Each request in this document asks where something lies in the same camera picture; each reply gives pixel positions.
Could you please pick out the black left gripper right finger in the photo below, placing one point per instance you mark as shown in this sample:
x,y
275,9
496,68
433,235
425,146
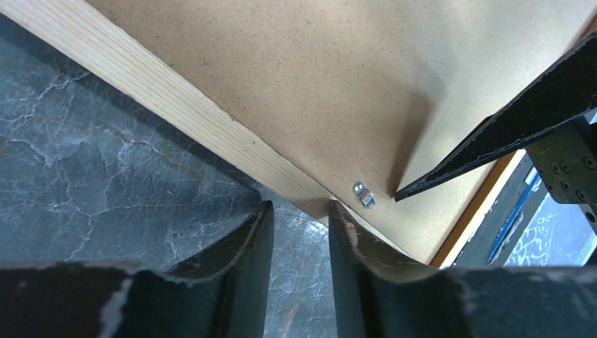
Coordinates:
x,y
380,292

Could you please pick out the brown wooden picture frame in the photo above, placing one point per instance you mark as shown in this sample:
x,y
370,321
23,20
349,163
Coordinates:
x,y
88,37

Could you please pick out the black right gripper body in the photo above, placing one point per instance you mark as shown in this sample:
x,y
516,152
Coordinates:
x,y
565,159

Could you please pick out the brown fibreboard backing board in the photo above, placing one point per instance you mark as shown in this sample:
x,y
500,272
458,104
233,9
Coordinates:
x,y
362,96

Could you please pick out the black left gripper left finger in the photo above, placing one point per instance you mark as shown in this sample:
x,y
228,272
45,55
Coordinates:
x,y
221,291

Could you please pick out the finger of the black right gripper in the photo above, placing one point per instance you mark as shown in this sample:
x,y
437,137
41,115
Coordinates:
x,y
565,91

